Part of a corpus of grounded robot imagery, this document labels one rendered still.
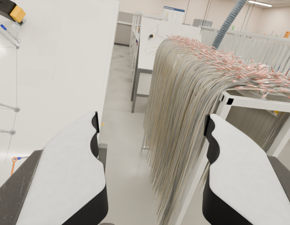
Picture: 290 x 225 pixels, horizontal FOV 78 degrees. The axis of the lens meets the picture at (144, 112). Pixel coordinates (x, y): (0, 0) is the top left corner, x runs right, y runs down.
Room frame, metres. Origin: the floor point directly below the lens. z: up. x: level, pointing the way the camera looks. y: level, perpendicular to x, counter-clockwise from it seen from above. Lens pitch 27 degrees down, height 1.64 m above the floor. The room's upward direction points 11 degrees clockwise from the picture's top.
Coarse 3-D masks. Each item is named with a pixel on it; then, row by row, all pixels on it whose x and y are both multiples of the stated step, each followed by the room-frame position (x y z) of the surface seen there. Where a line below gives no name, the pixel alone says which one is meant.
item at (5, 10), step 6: (0, 0) 0.58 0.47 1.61; (6, 0) 0.58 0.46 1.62; (0, 6) 0.57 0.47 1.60; (6, 6) 0.57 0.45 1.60; (12, 6) 0.58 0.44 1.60; (0, 12) 0.58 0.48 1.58; (6, 12) 0.56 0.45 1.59; (12, 18) 0.58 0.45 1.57; (24, 18) 0.66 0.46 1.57; (18, 24) 0.63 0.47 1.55
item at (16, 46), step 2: (0, 30) 0.52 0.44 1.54; (0, 32) 0.52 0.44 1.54; (2, 32) 0.54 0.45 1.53; (2, 34) 0.54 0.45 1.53; (4, 34) 0.54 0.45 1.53; (4, 36) 0.54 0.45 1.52; (6, 36) 0.55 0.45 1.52; (6, 38) 0.55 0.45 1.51; (8, 38) 0.56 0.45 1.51; (8, 40) 0.56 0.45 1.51; (10, 40) 0.57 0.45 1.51; (12, 42) 0.57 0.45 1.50; (14, 44) 0.58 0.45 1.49; (16, 44) 0.60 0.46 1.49; (14, 46) 0.59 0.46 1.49; (16, 46) 0.59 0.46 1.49; (18, 46) 0.60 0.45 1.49; (16, 48) 0.59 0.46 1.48; (18, 48) 0.59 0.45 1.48
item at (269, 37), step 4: (212, 24) 5.52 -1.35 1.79; (208, 28) 5.66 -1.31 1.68; (212, 28) 5.41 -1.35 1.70; (216, 28) 5.18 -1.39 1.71; (244, 28) 4.03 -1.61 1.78; (216, 32) 5.18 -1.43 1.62; (232, 32) 4.39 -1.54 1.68; (236, 32) 4.23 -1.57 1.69; (240, 32) 4.09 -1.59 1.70; (244, 32) 3.96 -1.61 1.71; (256, 32) 3.66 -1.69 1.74; (264, 32) 3.47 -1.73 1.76; (272, 32) 3.28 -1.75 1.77; (244, 36) 3.95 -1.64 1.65; (256, 36) 3.62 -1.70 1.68; (260, 36) 3.49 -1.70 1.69; (264, 36) 3.40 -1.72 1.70; (268, 36) 3.31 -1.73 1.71; (272, 36) 3.22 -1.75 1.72; (280, 36) 3.09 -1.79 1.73; (268, 40) 4.05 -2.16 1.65; (280, 40) 3.40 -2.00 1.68; (284, 40) 2.96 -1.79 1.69; (288, 40) 2.90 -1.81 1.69; (288, 60) 2.73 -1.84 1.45
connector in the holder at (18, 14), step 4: (16, 8) 0.58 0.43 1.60; (20, 8) 0.59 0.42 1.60; (12, 12) 0.57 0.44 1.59; (16, 12) 0.58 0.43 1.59; (20, 12) 0.58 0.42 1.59; (24, 12) 0.60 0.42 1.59; (12, 16) 0.57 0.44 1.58; (16, 16) 0.57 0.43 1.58; (20, 16) 0.59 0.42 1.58; (24, 16) 0.60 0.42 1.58; (16, 20) 0.58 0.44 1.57; (20, 20) 0.59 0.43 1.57
